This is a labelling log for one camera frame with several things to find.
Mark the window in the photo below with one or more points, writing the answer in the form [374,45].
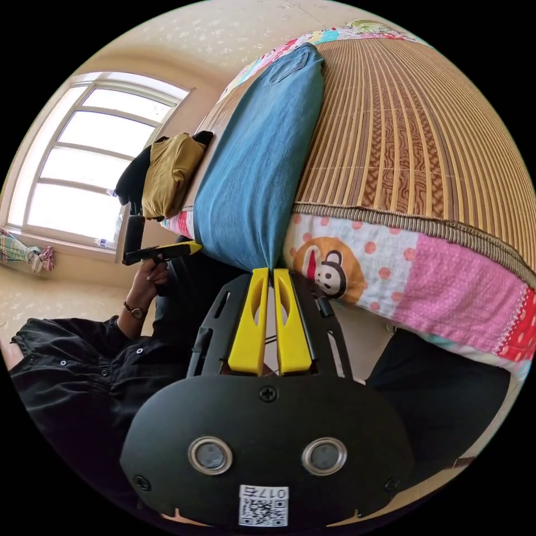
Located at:
[83,167]

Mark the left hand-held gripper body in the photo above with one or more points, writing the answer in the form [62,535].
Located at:
[140,255]

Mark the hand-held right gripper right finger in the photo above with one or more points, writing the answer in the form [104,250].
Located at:
[294,335]

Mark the person's left forearm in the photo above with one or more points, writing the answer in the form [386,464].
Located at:
[133,320]

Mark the pile of clothes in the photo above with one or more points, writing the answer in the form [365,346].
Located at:
[167,176]

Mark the bed with woven mat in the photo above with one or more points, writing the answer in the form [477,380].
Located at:
[398,125]

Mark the person's body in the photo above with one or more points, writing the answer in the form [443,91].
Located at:
[75,398]

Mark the plaid curtain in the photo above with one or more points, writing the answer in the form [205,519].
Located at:
[29,253]

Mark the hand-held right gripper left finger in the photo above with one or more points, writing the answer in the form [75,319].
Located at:
[248,335]

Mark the person's left hand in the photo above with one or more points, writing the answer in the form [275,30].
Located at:
[146,282]

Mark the light blue jeans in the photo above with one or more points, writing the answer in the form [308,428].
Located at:
[251,167]

